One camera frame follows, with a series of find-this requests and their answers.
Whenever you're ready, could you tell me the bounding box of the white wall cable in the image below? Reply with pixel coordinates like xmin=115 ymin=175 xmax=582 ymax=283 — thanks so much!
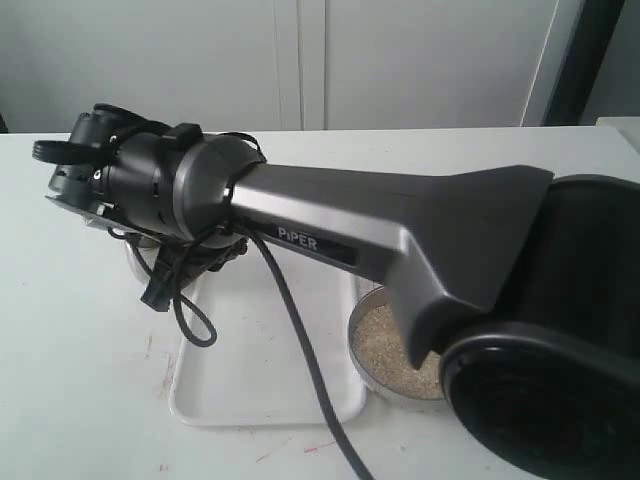
xmin=518 ymin=0 xmax=563 ymax=127

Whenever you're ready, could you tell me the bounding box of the steel cup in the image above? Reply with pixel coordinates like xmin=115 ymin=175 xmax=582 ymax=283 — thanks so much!
xmin=124 ymin=239 xmax=160 ymax=286

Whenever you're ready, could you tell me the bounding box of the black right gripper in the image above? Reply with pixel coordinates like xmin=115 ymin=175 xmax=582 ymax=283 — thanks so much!
xmin=32 ymin=104 xmax=145 ymax=232

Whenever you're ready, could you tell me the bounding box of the wide steel rice bowl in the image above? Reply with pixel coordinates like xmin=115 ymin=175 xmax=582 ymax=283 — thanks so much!
xmin=347 ymin=287 xmax=444 ymax=409

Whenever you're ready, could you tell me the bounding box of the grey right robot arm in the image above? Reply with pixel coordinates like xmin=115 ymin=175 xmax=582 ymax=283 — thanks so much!
xmin=32 ymin=104 xmax=639 ymax=479

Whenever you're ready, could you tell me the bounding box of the white rectangular plastic tray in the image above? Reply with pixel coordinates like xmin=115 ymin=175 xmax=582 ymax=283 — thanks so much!
xmin=169 ymin=246 xmax=366 ymax=427

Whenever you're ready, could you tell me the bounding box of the white uncooked rice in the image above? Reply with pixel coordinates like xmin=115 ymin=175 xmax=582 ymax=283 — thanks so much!
xmin=353 ymin=304 xmax=444 ymax=400

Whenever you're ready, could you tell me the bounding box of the dark door frame post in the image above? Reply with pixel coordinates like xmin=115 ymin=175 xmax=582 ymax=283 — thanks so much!
xmin=542 ymin=0 xmax=625 ymax=126

